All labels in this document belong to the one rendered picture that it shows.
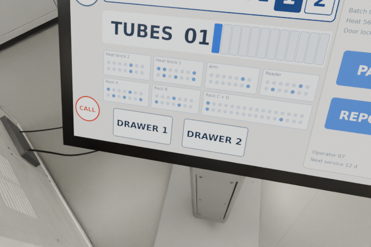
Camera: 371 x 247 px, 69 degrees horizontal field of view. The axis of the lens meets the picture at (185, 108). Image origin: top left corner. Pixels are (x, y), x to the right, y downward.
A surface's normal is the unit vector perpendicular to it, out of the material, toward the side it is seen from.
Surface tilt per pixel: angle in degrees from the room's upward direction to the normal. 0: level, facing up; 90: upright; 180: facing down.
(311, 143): 50
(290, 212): 0
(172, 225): 5
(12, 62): 0
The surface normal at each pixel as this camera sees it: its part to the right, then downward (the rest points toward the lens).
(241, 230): 0.04, -0.54
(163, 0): -0.18, 0.27
